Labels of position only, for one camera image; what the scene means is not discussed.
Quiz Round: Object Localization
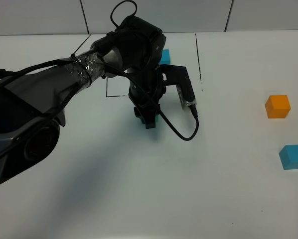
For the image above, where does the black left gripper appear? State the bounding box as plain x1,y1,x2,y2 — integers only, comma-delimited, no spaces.
128,66,164,129

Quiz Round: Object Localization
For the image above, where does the orange cube block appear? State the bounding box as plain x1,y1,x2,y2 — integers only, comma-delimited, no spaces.
265,95,291,119

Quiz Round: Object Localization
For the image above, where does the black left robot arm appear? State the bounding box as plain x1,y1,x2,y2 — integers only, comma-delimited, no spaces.
0,16,165,184

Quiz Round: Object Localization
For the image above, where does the template blue cube block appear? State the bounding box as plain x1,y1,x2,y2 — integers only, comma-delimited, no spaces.
159,49,171,65

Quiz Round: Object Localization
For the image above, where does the black camera cable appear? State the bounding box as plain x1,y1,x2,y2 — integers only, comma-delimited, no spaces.
103,61,199,141

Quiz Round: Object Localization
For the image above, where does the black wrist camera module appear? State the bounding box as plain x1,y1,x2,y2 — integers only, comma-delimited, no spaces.
158,64,197,110

